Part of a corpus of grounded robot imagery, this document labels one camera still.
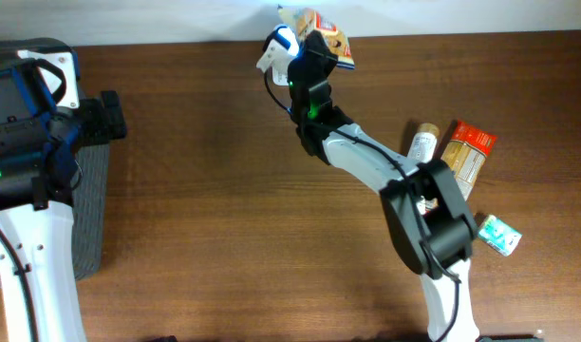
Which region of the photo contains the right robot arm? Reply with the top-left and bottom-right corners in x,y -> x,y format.
256,25 -> 479,341

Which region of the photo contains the beige foil snack bag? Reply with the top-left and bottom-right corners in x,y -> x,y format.
277,6 -> 355,69

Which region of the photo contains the small teal gum packet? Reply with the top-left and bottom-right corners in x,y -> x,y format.
478,215 -> 522,257

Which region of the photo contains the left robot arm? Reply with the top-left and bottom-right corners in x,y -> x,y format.
0,38 -> 127,341

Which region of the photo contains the orange spaghetti packet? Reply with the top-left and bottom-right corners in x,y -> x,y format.
440,121 -> 497,200

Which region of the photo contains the grey plastic basket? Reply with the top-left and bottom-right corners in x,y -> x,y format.
0,38 -> 110,280

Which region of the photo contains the white tube pouch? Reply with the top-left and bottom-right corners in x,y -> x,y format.
407,123 -> 440,215

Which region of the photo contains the white barcode scanner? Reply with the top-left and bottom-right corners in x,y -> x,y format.
272,66 -> 289,86

